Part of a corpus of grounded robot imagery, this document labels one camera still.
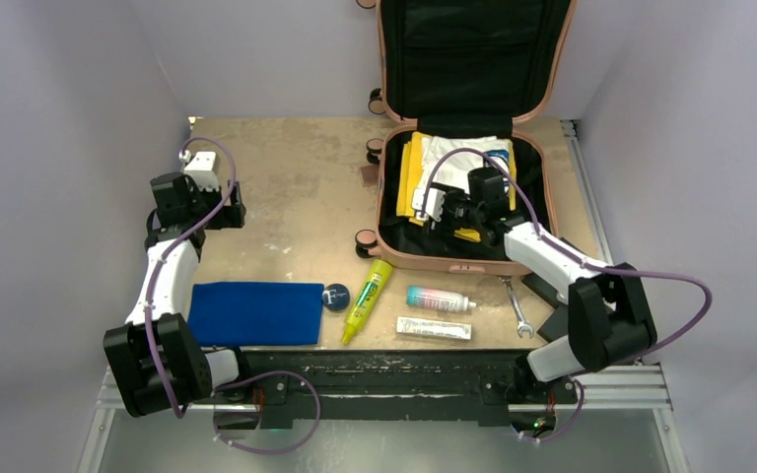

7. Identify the white shirt blue flower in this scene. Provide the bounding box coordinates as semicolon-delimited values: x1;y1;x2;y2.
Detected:
409;135;513;227

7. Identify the yellow cloth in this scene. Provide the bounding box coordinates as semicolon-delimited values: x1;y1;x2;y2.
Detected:
395;131;518;244

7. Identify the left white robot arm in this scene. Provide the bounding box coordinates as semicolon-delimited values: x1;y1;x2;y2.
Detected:
103;171;254;418

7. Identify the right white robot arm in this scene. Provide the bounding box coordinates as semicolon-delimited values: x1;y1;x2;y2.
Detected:
423;167;657;401

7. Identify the pink suitcase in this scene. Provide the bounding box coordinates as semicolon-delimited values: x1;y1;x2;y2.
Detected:
356;0;577;276

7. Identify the white teal spray bottle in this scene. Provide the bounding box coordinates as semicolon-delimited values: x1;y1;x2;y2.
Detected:
406;286;477;312

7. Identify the yellow green tube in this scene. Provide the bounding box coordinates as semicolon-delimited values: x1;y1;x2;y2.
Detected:
341;259;393;345

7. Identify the blue folded cloth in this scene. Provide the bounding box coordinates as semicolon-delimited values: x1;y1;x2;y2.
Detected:
187;282;323;347

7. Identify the black foam pad upper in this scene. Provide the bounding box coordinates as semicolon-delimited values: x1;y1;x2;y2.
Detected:
521;273;568;307

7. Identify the black foam pad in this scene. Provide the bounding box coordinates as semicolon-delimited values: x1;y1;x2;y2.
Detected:
536;304;568;342
521;273;568;307

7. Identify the white toothpaste box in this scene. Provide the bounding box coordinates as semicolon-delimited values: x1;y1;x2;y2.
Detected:
396;317;472;341

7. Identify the round dark blue tin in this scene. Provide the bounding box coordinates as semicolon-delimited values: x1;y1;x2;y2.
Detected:
321;283;351;312

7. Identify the silver wrench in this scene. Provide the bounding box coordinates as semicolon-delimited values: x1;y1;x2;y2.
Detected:
498;276;535;338

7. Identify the black foam pad lower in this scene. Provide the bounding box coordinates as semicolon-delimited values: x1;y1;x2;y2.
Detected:
536;304;568;342

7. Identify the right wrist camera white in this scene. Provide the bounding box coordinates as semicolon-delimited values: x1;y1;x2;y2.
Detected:
411;187;447;222

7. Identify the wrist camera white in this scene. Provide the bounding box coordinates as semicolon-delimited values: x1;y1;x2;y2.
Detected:
178;150;221;192
411;187;447;222

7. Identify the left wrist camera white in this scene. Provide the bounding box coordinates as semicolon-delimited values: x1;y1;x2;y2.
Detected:
178;150;221;192

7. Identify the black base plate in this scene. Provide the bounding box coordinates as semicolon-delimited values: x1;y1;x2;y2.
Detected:
189;349;581;431

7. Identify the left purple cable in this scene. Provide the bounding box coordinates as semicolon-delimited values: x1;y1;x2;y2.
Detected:
143;135;322;457

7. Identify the aluminium rail frame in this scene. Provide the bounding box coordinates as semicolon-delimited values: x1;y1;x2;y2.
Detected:
78;118;690;473

